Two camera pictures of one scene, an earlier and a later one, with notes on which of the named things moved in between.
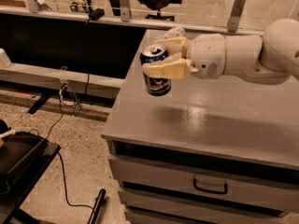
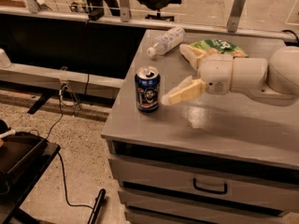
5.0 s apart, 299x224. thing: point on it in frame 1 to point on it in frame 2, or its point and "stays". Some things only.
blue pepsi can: [155, 86] to [148, 89]
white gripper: [206, 57] to [215, 73]
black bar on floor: [99, 201] stays
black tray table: [24, 157] stays
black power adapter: [96, 13] stays
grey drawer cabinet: [212, 151] stays
